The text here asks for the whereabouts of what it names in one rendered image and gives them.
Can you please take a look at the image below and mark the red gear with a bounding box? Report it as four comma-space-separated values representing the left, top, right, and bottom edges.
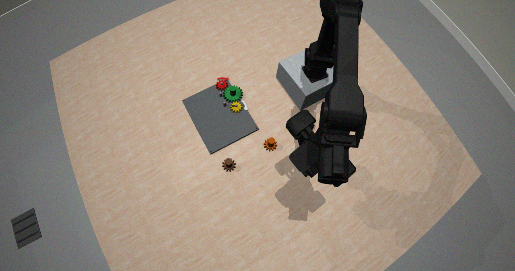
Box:
216, 80, 228, 91

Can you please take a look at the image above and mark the brown gear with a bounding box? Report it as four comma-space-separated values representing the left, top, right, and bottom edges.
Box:
222, 158, 236, 172

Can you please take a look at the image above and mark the green gear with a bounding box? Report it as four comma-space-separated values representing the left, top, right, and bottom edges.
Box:
223, 85, 243, 103

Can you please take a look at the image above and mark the orange gear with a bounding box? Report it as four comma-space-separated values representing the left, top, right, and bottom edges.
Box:
264, 138, 277, 151

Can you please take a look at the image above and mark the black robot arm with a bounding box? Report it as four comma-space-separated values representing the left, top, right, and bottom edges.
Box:
289, 0, 367, 185

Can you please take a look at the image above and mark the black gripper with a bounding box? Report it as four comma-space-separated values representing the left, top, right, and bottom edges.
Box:
286, 110, 356, 178

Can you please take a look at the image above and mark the yellow gear with black stripe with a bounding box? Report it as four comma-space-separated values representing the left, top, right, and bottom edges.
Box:
229, 101, 243, 113

